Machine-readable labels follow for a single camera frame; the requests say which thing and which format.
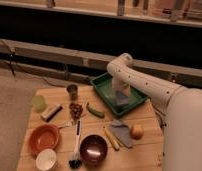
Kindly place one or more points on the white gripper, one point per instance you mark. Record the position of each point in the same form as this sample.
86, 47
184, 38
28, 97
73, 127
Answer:
121, 86

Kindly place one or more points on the blue grey sponge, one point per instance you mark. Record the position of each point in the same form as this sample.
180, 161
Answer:
121, 98

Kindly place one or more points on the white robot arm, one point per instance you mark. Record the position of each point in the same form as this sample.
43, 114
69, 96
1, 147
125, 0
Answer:
182, 146

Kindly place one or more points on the green plastic tray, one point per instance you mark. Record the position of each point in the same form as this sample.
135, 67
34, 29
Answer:
102, 86

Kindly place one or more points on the green pepper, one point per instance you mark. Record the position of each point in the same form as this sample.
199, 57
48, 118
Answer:
94, 111

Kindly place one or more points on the metal cup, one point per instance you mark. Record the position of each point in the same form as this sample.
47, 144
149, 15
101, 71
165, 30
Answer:
72, 90

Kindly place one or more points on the grey cloth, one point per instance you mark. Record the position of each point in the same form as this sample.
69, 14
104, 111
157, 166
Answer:
122, 132

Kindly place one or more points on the brown grape bunch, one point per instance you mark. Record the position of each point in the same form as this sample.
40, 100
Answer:
75, 110

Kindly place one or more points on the red yellow apple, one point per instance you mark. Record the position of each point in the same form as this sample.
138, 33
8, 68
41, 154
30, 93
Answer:
136, 131

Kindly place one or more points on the dark red bowl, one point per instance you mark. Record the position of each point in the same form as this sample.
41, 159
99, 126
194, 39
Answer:
93, 149

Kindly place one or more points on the black white eraser block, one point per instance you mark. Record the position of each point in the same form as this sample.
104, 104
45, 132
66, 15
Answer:
50, 112

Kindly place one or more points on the pale green cup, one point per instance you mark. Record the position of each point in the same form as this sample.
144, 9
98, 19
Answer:
38, 102

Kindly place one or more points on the orange bowl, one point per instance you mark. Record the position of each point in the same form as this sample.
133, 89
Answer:
43, 137

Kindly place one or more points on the white cup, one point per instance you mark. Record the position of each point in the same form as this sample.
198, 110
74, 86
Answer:
46, 160

